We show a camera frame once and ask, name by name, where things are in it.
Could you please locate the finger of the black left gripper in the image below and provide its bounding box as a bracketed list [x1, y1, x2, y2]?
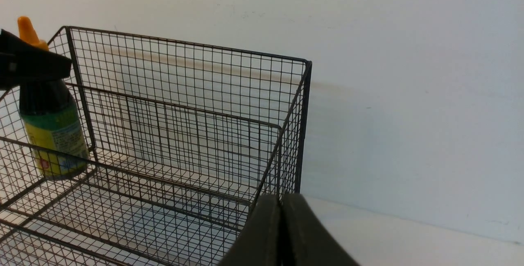
[0, 29, 72, 90]

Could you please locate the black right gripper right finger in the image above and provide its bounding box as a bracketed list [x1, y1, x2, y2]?
[281, 194, 359, 266]

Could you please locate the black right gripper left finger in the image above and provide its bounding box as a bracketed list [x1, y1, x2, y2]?
[219, 194, 281, 266]

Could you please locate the dark soy sauce bottle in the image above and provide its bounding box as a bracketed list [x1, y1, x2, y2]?
[17, 16, 90, 181]

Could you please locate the black wire mesh rack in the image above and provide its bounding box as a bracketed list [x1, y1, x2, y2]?
[1, 27, 312, 266]

